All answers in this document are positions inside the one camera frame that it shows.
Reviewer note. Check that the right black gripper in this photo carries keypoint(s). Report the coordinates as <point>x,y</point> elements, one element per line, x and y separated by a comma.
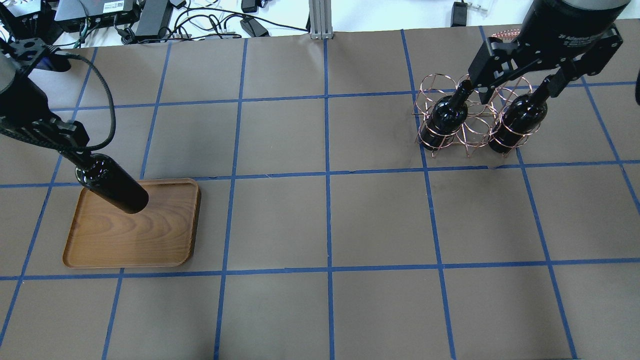
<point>560,31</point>

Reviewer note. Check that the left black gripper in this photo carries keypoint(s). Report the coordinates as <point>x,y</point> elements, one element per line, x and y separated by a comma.
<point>19,106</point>

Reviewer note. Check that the dark wine bottle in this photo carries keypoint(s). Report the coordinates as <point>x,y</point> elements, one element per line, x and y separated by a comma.
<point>522,116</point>
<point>446,118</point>
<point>103,176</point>

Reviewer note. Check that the wooden tray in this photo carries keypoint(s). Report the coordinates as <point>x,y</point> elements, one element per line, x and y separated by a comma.
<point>161,235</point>

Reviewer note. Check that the black power adapter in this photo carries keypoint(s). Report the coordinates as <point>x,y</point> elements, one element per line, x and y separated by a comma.
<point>459,11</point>

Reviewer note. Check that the copper wire bottle basket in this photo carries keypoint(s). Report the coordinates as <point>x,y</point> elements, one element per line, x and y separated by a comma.
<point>501,118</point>

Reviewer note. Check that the aluminium frame post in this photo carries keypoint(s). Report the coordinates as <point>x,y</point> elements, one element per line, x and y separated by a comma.
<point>320,16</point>

